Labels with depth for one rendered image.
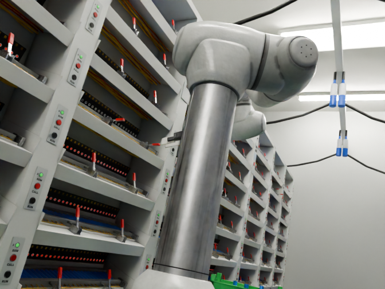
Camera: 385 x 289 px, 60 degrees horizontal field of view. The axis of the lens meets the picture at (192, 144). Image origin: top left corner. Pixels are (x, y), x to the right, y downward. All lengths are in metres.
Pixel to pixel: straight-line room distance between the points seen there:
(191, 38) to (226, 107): 0.17
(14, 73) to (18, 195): 0.33
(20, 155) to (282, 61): 0.73
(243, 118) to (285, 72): 0.57
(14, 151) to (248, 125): 0.79
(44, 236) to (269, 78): 0.80
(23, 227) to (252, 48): 0.78
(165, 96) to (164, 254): 1.26
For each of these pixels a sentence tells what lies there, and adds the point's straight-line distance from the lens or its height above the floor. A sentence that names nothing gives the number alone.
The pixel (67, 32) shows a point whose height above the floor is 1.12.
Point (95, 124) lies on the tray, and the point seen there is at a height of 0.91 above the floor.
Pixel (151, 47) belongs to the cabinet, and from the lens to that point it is 1.90.
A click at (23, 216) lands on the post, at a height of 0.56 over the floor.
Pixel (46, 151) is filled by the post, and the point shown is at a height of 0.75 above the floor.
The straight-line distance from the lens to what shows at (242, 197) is 2.91.
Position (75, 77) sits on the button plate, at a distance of 1.16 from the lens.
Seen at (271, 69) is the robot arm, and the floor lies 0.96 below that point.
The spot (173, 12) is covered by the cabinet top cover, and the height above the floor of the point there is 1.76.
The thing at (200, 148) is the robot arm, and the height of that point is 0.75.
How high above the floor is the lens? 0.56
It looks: 17 degrees up
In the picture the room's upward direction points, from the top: 12 degrees clockwise
